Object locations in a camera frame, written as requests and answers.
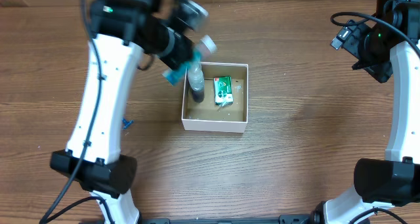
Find teal toothpaste tube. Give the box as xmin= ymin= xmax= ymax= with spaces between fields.
xmin=162 ymin=35 xmax=217 ymax=85

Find foaming soap pump bottle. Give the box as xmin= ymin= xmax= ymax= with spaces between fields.
xmin=188 ymin=62 xmax=205 ymax=103

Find green soap bar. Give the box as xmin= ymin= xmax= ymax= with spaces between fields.
xmin=213 ymin=76 xmax=234 ymax=107

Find blue disposable razor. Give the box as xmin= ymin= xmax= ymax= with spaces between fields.
xmin=123 ymin=118 xmax=134 ymax=130

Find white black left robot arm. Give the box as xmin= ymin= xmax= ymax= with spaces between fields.
xmin=50 ymin=0 xmax=208 ymax=223

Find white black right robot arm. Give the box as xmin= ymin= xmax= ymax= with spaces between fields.
xmin=298 ymin=0 xmax=419 ymax=223

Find white cardboard box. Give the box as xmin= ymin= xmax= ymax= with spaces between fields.
xmin=181 ymin=62 xmax=249 ymax=133

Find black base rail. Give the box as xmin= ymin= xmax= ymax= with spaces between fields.
xmin=140 ymin=214 xmax=310 ymax=224

